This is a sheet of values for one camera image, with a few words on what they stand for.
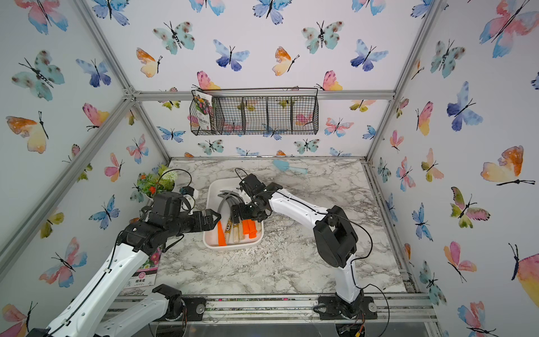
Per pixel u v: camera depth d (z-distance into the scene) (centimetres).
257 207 72
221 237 89
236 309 75
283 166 119
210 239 89
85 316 39
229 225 93
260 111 98
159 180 93
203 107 89
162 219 54
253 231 89
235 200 102
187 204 59
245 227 91
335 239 49
